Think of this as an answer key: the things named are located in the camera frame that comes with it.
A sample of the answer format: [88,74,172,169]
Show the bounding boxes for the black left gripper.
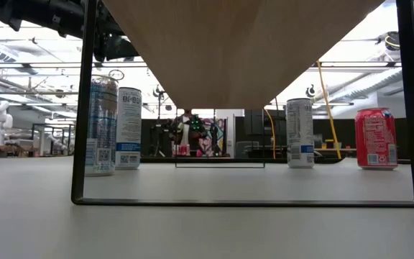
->
[92,0,145,63]

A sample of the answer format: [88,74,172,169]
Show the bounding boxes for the blue silver Red Bull can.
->
[86,74,119,178]

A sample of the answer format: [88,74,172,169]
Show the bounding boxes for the red soda can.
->
[354,106,399,171]

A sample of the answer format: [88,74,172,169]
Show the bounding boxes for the light wooden shelf board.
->
[101,0,387,111]

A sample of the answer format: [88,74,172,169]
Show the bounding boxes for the black tripod stand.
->
[152,85,167,158]

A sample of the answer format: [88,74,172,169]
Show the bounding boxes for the white Celsius can blue band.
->
[285,98,315,170]
[115,87,143,171]

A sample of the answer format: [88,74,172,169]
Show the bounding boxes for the black partition panel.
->
[313,118,357,150]
[140,118,174,158]
[395,117,409,159]

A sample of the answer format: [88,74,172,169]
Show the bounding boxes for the person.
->
[170,109,208,158]

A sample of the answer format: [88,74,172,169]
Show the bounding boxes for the colourful patchwork cloth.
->
[196,117,226,158]

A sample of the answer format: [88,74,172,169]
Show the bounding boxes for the black cabinet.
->
[243,109,265,137]

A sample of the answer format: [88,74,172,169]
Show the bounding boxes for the grey chair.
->
[235,141,262,159]

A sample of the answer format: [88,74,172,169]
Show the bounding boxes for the wooden desk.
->
[313,146,357,159]

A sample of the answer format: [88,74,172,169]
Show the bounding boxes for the black table frame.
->
[140,156,412,165]

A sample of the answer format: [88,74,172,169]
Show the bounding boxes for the thin yellow hanging cable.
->
[263,109,277,160]

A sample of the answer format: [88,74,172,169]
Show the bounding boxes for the black metal shelf frame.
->
[70,0,414,209]

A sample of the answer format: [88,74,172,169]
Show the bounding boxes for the thick yellow hanging cable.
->
[316,60,343,160]

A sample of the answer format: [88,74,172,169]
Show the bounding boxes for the black ceiling cable reel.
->
[374,31,401,52]

